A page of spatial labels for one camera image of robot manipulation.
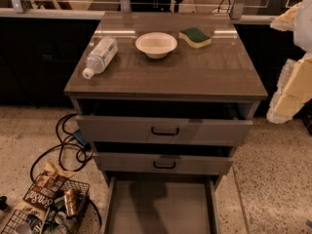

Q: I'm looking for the brown snack bag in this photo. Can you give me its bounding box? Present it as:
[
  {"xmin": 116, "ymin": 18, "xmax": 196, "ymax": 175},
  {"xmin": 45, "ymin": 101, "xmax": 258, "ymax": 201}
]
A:
[{"xmin": 16, "ymin": 162, "xmax": 75, "ymax": 217}]

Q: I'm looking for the black wire basket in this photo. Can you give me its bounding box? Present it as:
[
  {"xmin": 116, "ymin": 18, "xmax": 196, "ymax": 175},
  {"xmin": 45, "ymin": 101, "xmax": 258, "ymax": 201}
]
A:
[{"xmin": 1, "ymin": 180, "xmax": 90, "ymax": 234}]

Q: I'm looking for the black floor cable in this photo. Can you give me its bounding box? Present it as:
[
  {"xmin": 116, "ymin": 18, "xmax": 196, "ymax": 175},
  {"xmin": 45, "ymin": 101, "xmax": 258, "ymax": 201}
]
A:
[{"xmin": 29, "ymin": 113, "xmax": 103, "ymax": 229}]

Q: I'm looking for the clear plastic water bottle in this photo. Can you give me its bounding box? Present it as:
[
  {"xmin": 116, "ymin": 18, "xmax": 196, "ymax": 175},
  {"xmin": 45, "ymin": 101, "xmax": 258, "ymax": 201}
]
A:
[{"xmin": 82, "ymin": 36, "xmax": 118, "ymax": 79}]

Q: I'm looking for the grey top drawer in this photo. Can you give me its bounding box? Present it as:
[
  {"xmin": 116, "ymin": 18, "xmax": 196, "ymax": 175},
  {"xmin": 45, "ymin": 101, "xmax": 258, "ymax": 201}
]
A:
[{"xmin": 76, "ymin": 116, "xmax": 253, "ymax": 146}]

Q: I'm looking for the green yellow sponge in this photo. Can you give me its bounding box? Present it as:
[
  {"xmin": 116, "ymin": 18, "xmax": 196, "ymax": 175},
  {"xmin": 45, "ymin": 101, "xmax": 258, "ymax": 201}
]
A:
[{"xmin": 178, "ymin": 27, "xmax": 212, "ymax": 49}]

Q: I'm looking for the blue plug box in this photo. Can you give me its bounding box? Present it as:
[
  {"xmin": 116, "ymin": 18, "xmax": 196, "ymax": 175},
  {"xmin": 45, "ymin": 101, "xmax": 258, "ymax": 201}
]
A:
[{"xmin": 73, "ymin": 130, "xmax": 91, "ymax": 150}]

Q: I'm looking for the copper drink can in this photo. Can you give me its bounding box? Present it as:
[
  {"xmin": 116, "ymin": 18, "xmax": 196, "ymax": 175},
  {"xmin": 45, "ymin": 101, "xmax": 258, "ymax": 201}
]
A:
[{"xmin": 63, "ymin": 189, "xmax": 79, "ymax": 217}]

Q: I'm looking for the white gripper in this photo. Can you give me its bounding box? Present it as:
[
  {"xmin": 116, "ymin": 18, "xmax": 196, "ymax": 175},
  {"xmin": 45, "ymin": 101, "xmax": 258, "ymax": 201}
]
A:
[{"xmin": 266, "ymin": 0, "xmax": 312, "ymax": 124}]

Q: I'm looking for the small dark floor object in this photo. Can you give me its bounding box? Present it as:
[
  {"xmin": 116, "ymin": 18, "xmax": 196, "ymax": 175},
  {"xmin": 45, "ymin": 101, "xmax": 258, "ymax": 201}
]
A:
[{"xmin": 0, "ymin": 196, "xmax": 9, "ymax": 211}]

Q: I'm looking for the grey bottom drawer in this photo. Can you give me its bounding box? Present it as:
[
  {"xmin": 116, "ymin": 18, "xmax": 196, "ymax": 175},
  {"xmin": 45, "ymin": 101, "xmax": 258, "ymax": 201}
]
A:
[{"xmin": 99, "ymin": 175, "xmax": 221, "ymax": 234}]

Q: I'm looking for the grey middle drawer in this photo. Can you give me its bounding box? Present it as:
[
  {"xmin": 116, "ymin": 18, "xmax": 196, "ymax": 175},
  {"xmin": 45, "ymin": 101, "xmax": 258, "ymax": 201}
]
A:
[{"xmin": 94, "ymin": 152, "xmax": 233, "ymax": 176}]

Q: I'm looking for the grey drawer cabinet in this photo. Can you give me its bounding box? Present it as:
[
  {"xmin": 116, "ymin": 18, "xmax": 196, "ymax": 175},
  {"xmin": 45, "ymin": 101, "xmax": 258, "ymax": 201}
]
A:
[{"xmin": 64, "ymin": 13, "xmax": 267, "ymax": 179}]

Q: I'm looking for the white bowl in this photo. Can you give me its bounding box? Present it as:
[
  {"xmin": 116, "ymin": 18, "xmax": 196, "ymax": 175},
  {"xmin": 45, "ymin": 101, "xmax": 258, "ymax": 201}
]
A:
[{"xmin": 136, "ymin": 32, "xmax": 177, "ymax": 59}]

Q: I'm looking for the grey drawer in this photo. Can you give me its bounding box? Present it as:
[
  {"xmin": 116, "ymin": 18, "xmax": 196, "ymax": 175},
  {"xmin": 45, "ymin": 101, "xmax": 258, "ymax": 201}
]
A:
[
  {"xmin": 76, "ymin": 116, "xmax": 253, "ymax": 146},
  {"xmin": 99, "ymin": 175, "xmax": 221, "ymax": 234},
  {"xmin": 94, "ymin": 152, "xmax": 233, "ymax": 176}
]

